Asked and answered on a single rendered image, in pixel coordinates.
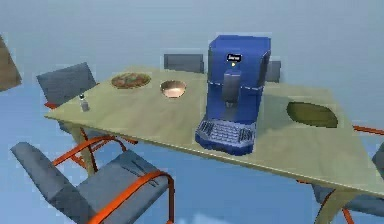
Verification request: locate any dark green plate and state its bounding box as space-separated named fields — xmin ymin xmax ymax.
xmin=286 ymin=101 xmax=339 ymax=129

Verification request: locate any brown patterned plate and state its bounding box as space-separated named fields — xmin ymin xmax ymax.
xmin=110 ymin=72 xmax=152 ymax=90

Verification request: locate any blue coffee machine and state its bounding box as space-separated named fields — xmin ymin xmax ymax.
xmin=194 ymin=34 xmax=272 ymax=157

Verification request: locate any pale green dining table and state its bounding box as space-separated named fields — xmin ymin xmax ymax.
xmin=44 ymin=65 xmax=384 ymax=224

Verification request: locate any grey pepper shaker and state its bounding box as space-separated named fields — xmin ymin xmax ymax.
xmin=78 ymin=94 xmax=90 ymax=113

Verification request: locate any copper bowl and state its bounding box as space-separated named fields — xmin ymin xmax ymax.
xmin=159 ymin=79 xmax=187 ymax=99

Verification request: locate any brown wooden furniture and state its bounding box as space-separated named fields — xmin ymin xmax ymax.
xmin=0 ymin=34 xmax=23 ymax=93

